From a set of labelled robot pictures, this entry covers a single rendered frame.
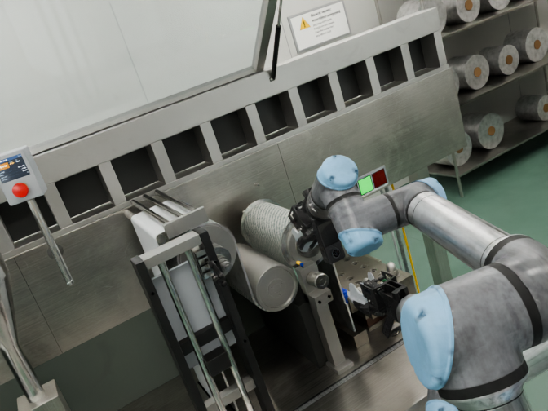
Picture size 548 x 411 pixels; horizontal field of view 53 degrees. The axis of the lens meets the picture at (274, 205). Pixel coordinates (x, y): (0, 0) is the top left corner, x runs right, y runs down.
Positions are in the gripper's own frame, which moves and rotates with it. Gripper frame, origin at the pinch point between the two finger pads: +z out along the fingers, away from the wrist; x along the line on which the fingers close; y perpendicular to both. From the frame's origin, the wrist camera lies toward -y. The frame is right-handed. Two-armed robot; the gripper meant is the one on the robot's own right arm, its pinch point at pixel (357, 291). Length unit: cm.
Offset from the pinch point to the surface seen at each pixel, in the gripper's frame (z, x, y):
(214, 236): 7.2, 27.8, 28.9
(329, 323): 2.0, 9.7, -4.9
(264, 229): 18.7, 11.2, 19.8
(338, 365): 1.8, 11.3, -17.4
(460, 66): 231, -277, -19
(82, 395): 40, 71, -7
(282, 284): 6.4, 16.4, 9.4
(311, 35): 271, -175, 43
